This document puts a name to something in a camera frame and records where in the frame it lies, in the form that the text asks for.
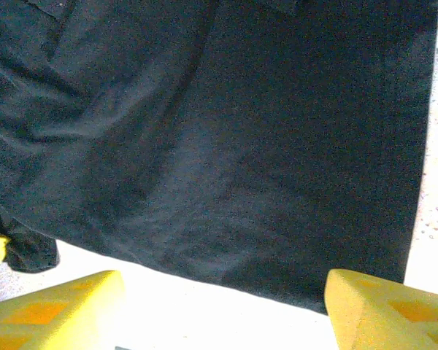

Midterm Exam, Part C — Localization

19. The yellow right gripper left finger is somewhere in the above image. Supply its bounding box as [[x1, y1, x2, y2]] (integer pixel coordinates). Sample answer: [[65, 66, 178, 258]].
[[0, 269, 127, 350]]

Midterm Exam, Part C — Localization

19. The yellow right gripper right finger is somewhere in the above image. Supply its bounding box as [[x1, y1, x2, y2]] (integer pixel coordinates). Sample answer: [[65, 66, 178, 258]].
[[323, 268, 438, 350]]

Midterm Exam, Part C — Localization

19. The black t-shirt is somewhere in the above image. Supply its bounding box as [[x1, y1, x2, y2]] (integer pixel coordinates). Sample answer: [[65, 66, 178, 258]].
[[0, 0, 438, 314]]

